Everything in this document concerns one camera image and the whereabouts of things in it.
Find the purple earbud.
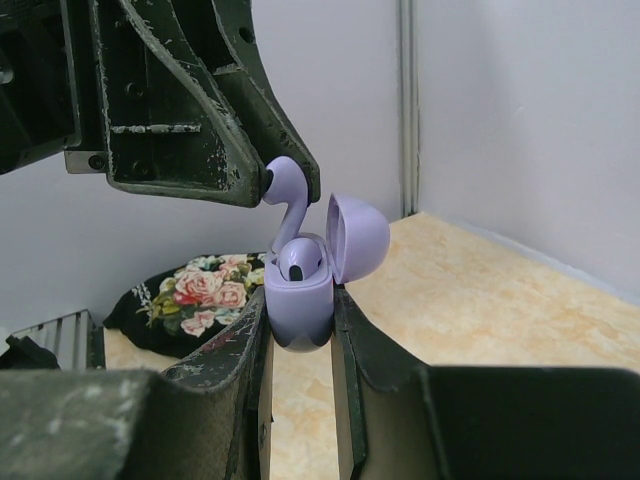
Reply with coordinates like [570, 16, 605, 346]
[263, 156, 309, 253]
[278, 237, 322, 282]

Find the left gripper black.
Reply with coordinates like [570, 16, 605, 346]
[1, 1, 265, 208]

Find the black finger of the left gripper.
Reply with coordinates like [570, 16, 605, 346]
[212, 0, 321, 203]

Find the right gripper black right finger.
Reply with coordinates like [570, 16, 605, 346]
[331, 288, 639, 479]

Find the black floral printed cloth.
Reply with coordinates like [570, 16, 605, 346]
[103, 252, 266, 358]

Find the aluminium frame corner post left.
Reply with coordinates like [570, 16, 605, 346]
[398, 0, 420, 217]

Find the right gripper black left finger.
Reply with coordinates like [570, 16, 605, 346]
[1, 290, 273, 479]

